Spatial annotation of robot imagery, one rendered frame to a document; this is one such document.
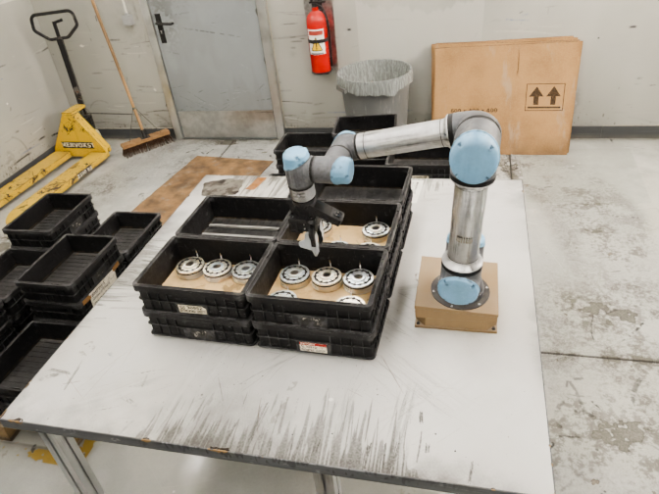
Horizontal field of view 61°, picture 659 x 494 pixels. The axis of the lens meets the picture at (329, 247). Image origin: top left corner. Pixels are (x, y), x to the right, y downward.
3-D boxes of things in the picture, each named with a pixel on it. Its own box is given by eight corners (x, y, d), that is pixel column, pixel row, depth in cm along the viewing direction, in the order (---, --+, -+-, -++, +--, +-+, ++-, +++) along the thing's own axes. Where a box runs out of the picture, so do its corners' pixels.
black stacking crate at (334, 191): (413, 191, 239) (412, 167, 232) (402, 228, 215) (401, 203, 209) (324, 188, 249) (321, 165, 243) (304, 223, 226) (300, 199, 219)
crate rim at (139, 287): (276, 246, 197) (275, 241, 195) (244, 301, 173) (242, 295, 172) (175, 240, 207) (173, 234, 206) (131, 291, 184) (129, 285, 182)
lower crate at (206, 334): (284, 292, 208) (279, 266, 202) (256, 349, 185) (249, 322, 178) (187, 283, 219) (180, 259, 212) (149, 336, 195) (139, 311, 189)
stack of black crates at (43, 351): (50, 354, 276) (31, 319, 263) (103, 360, 269) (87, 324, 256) (-7, 420, 244) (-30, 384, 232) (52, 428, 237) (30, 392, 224)
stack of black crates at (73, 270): (94, 301, 308) (65, 233, 283) (143, 305, 301) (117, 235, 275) (49, 354, 276) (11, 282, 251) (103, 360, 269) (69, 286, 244)
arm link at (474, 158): (480, 280, 173) (505, 116, 140) (476, 314, 162) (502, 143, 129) (440, 275, 176) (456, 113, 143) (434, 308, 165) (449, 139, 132)
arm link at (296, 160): (305, 160, 150) (276, 159, 153) (312, 193, 158) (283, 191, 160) (314, 144, 156) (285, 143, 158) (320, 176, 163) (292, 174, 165)
